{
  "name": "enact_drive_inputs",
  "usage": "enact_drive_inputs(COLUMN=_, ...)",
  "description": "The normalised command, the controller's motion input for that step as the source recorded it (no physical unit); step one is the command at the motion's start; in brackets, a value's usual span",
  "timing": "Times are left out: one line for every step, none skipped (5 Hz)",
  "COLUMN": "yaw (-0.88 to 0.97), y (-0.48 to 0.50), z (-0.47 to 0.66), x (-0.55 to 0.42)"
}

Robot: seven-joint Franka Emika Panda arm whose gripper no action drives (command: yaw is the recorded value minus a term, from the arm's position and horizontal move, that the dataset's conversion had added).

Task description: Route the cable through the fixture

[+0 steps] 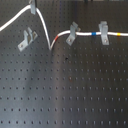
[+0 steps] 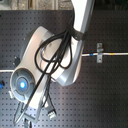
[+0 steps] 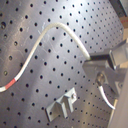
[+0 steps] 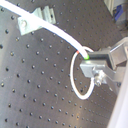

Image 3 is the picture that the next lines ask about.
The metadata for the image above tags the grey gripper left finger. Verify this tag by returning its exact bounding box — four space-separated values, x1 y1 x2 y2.
83 61 126 97

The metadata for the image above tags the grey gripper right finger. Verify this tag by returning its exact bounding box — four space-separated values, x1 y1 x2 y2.
90 43 128 67

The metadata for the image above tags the white cable with red band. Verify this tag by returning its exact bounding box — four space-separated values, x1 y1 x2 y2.
0 22 117 110

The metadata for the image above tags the grey cable routing clip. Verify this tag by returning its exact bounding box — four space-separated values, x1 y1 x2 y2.
46 88 77 122

